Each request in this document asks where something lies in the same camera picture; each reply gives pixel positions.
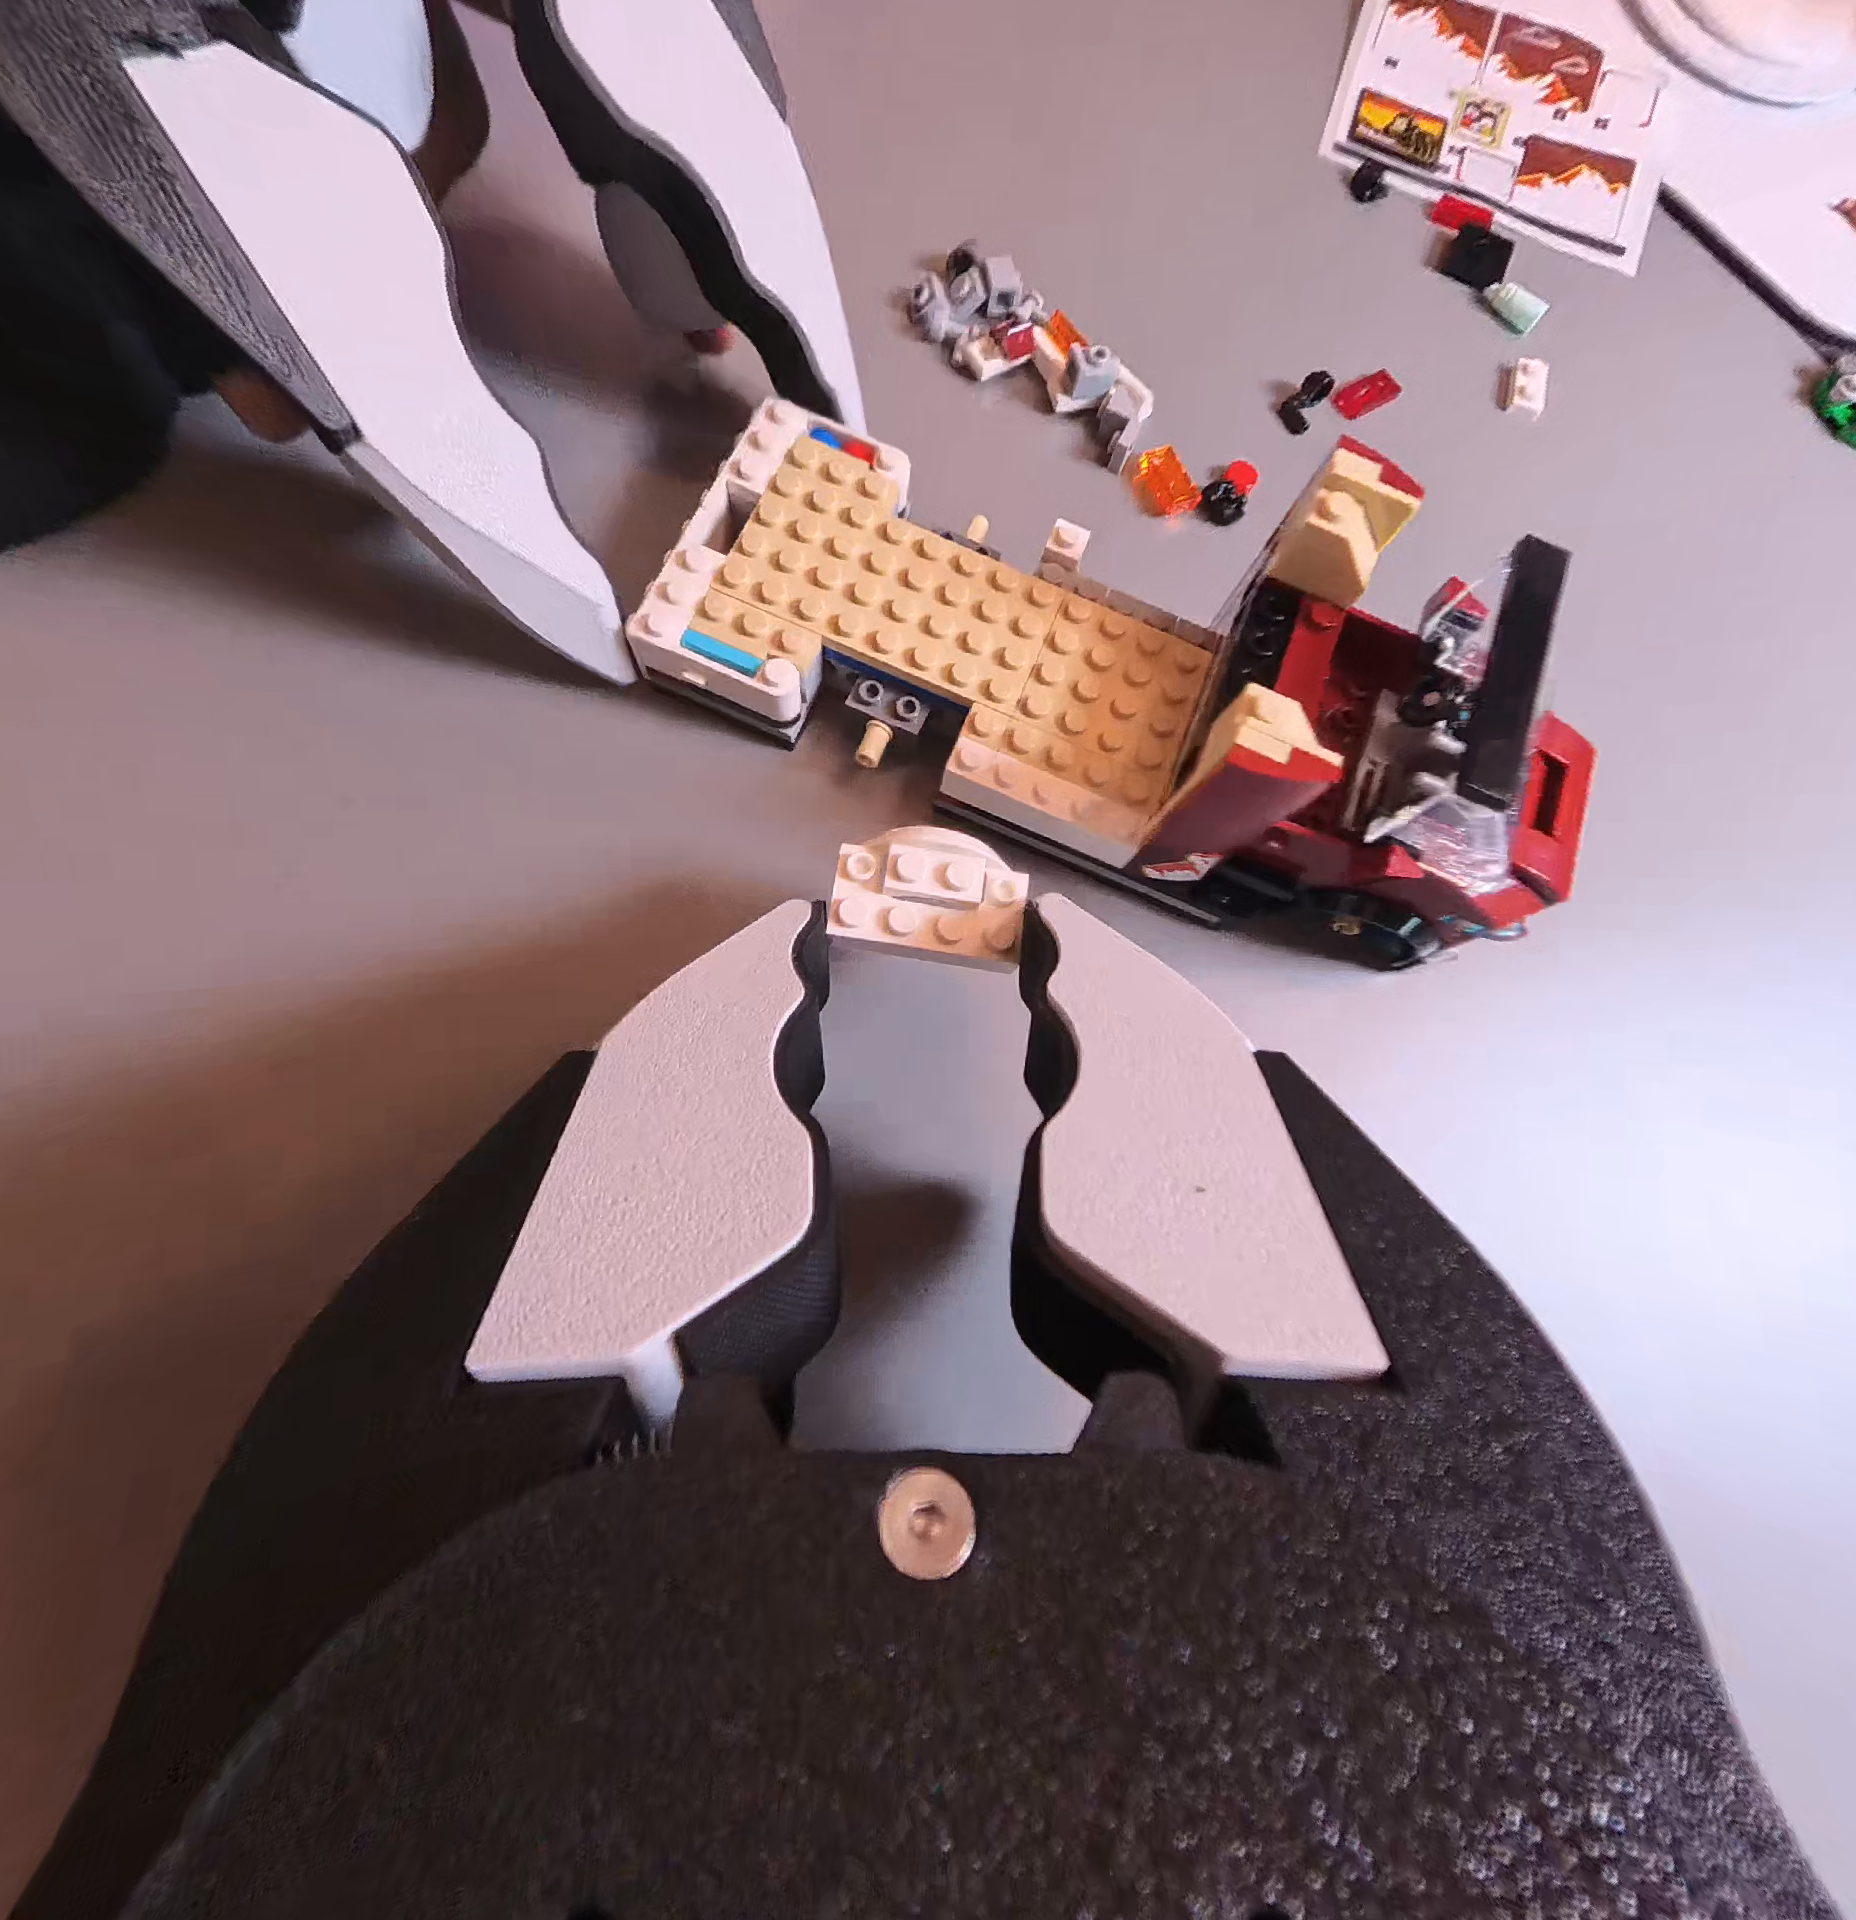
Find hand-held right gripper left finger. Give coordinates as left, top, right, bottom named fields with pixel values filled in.
left=465, top=900, right=844, bottom=1427

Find toy brick truck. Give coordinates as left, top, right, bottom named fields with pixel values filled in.
left=626, top=397, right=1597, bottom=975

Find pile of small loose bricks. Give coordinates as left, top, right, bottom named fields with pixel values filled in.
left=910, top=241, right=1155, bottom=476

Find sticker sheet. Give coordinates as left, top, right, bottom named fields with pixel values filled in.
left=1320, top=0, right=1672, bottom=279

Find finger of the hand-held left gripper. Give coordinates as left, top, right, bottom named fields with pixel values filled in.
left=542, top=0, right=872, bottom=438
left=121, top=42, right=640, bottom=688

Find white wheel arch brick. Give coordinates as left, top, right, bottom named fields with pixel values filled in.
left=826, top=825, right=1032, bottom=975

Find white booklet stand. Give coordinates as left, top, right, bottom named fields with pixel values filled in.
left=1617, top=0, right=1856, bottom=347

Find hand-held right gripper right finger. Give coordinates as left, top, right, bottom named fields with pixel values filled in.
left=1009, top=894, right=1392, bottom=1449

